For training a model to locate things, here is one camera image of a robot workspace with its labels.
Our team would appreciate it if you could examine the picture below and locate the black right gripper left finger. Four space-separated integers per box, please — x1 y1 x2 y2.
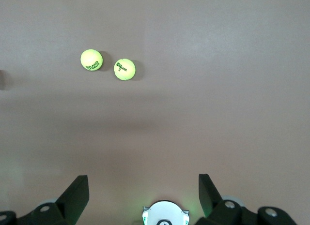
0 174 90 225

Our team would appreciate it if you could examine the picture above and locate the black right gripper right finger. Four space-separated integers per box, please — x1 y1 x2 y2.
195 173 300 225

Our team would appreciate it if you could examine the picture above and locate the yellow Wilson tennis ball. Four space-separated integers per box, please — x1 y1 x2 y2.
113 58 137 81
80 49 103 72

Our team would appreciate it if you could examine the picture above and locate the brown table mat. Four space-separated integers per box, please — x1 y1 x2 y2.
0 0 310 225

